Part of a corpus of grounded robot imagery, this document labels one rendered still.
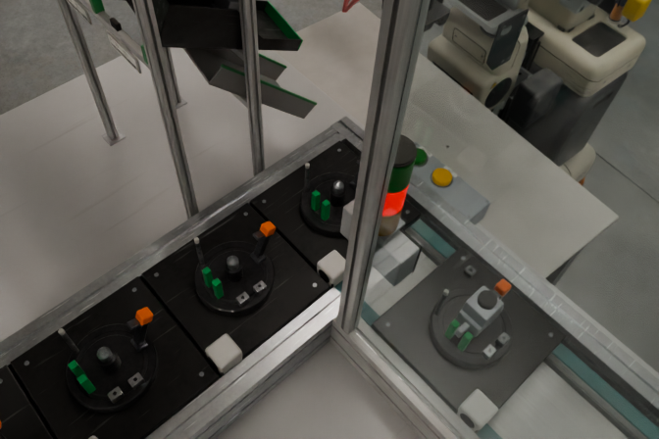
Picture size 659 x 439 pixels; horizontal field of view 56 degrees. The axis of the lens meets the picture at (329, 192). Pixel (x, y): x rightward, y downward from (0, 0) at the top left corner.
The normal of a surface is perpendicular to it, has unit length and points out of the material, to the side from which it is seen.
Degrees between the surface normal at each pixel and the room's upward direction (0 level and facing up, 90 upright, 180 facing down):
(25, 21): 0
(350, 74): 0
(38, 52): 0
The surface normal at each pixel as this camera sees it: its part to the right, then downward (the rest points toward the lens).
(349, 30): 0.05, -0.58
